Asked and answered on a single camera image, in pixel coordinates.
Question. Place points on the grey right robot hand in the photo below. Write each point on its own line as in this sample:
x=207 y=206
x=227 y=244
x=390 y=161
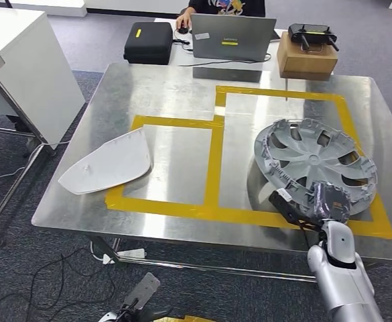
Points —
x=333 y=204

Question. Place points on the grey plastic wheel cover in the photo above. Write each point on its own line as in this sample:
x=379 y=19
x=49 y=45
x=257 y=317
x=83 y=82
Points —
x=311 y=157

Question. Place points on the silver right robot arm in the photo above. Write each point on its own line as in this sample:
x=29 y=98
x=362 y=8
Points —
x=340 y=275

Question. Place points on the yellow tape on workbench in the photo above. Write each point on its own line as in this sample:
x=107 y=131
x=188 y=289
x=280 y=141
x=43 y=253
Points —
x=214 y=164

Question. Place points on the steel workbench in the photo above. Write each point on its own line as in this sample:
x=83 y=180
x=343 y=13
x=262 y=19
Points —
x=169 y=93

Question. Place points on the white triangular panel part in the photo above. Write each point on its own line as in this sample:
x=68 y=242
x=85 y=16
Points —
x=111 y=162

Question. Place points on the cardboard box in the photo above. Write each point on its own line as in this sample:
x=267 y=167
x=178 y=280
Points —
x=303 y=62

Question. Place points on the black router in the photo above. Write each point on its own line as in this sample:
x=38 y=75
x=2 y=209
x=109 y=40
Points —
x=311 y=31

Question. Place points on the grey laptop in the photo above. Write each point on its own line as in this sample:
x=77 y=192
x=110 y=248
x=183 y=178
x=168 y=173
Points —
x=255 y=40

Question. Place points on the white table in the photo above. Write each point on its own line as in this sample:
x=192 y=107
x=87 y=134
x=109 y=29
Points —
x=182 y=58

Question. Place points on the person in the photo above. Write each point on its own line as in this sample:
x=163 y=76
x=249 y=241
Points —
x=215 y=6

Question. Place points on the black computer mouse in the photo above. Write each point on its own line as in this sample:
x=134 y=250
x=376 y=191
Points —
x=183 y=30

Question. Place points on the person's hand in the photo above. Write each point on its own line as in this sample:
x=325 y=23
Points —
x=183 y=20

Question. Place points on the white power strip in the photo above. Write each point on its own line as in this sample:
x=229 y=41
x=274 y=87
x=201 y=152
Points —
x=132 y=254

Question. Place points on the black carrying case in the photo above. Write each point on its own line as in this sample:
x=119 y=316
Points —
x=152 y=42

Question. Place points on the white desk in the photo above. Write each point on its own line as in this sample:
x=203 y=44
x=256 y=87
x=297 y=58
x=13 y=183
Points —
x=31 y=66

